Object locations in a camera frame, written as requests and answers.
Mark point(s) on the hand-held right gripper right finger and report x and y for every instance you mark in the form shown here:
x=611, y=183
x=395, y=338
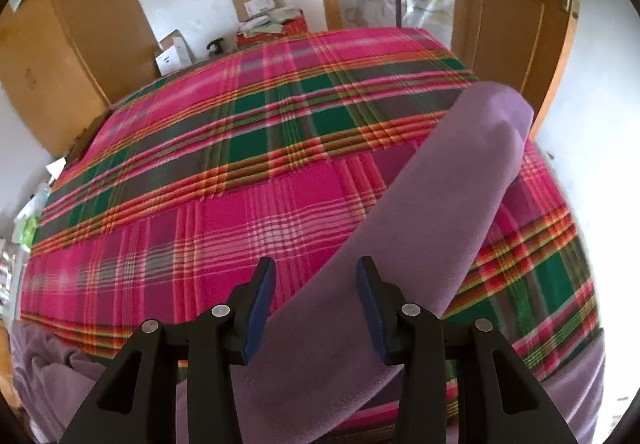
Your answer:
x=372, y=319

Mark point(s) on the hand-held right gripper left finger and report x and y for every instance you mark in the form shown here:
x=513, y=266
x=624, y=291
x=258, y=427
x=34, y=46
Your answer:
x=260, y=309

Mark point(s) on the plaid bed sheet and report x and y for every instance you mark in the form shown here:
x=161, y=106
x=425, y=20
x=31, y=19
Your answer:
x=200, y=204

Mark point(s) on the small black object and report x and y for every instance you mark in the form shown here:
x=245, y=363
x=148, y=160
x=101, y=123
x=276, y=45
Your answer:
x=216, y=47

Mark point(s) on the small white box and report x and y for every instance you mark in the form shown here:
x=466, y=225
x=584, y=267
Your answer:
x=174, y=54

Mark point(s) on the grey plastic parcels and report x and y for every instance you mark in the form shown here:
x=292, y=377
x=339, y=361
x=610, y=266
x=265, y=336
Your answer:
x=270, y=21

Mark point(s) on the wooden wardrobe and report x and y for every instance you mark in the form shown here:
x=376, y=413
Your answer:
x=75, y=49

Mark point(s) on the wooden door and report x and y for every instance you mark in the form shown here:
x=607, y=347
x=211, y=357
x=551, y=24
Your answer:
x=510, y=24

